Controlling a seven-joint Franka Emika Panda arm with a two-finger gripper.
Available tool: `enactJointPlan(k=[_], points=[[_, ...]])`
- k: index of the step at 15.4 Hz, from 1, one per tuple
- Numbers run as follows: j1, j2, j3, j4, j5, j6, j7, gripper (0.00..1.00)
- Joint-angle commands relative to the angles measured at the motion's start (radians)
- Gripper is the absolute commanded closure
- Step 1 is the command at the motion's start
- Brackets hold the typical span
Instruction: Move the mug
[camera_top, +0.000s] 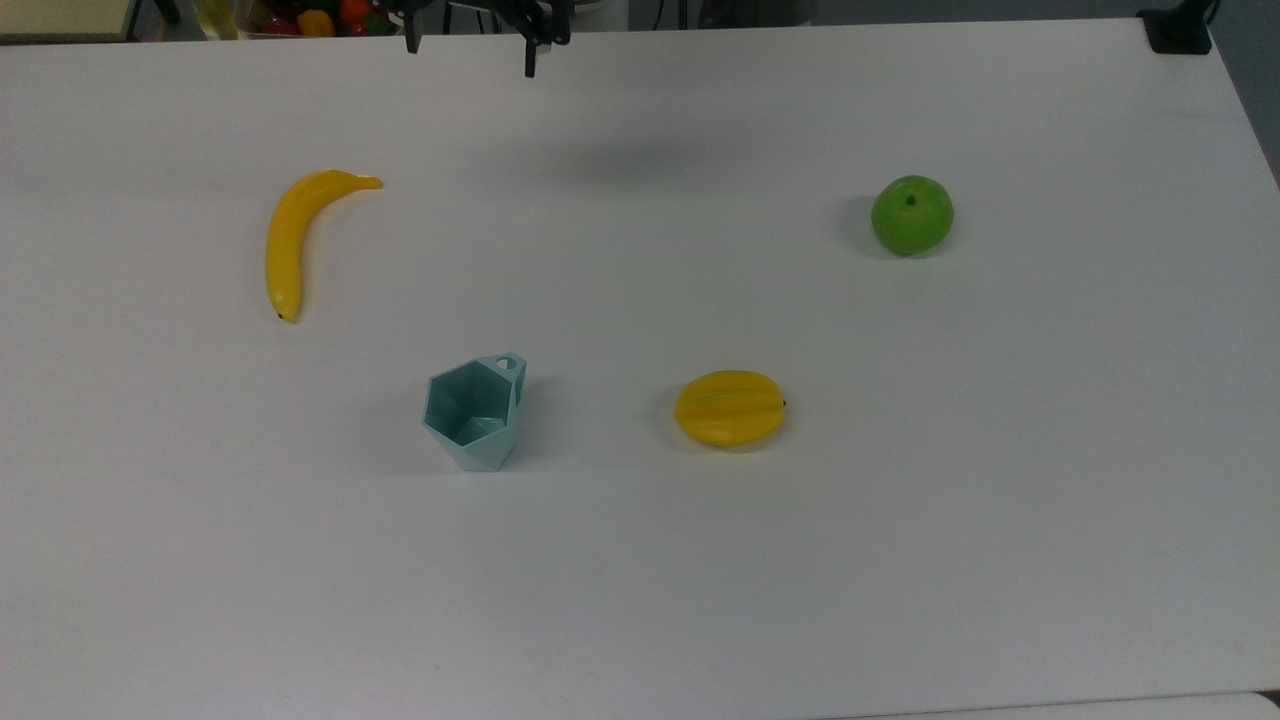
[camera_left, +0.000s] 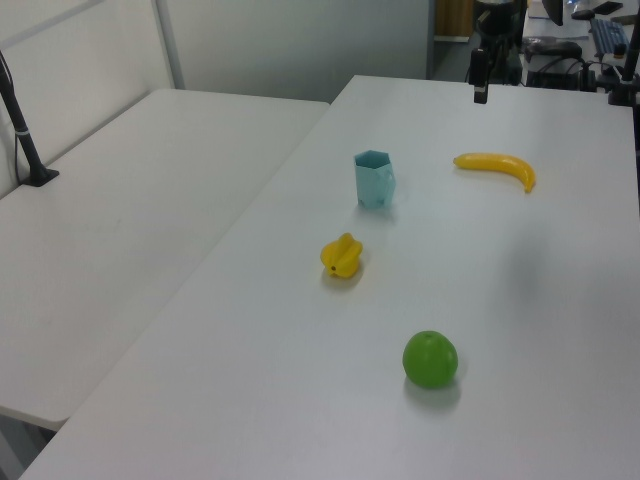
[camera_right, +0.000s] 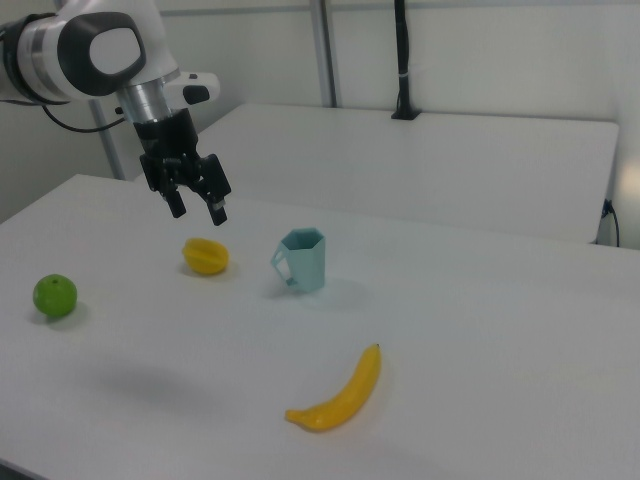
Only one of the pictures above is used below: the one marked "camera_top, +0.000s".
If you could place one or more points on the yellow starfruit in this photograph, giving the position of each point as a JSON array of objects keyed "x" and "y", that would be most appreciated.
[{"x": 730, "y": 408}]

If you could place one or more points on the clear box of toy fruit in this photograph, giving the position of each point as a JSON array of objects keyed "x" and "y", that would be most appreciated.
[{"x": 320, "y": 18}]

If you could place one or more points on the wooden board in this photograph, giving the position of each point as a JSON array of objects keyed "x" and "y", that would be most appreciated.
[{"x": 65, "y": 18}]

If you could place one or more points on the black table clamp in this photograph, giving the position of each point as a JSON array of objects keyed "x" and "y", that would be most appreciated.
[{"x": 1178, "y": 28}]

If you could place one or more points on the light blue faceted mug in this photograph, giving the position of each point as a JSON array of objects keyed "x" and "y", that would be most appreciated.
[{"x": 476, "y": 410}]

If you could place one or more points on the yellowish clear bottle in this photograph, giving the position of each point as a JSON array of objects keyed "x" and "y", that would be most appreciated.
[{"x": 216, "y": 16}]

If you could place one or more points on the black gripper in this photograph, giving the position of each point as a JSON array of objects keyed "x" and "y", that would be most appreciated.
[{"x": 545, "y": 18}]

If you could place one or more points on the green apple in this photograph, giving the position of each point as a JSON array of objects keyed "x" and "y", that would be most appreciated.
[{"x": 911, "y": 215}]

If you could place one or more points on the yellow banana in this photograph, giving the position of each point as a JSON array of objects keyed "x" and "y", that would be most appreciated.
[{"x": 288, "y": 235}]

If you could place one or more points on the orange toy fruit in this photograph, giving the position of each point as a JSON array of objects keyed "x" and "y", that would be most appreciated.
[{"x": 354, "y": 10}]

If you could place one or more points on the yellow toy pepper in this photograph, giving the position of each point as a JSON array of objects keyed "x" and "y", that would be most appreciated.
[{"x": 315, "y": 22}]

